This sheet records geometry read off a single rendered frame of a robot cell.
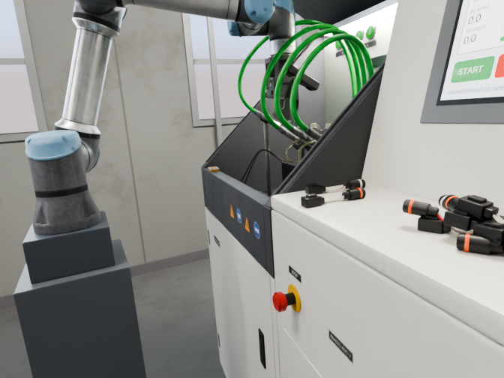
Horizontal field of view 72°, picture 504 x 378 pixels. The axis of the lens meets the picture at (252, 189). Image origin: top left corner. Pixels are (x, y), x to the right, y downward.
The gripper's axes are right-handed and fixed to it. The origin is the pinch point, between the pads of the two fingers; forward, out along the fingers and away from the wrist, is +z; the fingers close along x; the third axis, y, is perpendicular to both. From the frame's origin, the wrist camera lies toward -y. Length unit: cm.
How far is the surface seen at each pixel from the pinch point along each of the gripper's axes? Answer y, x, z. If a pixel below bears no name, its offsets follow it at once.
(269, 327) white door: 23, 31, 45
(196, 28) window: -9, -167, -66
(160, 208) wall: 32, -165, 62
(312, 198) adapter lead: 20, 48, 11
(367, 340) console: 23, 66, 25
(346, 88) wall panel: -31.1, -15.6, -11.0
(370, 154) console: -0.5, 36.7, 6.1
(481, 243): 15, 74, 11
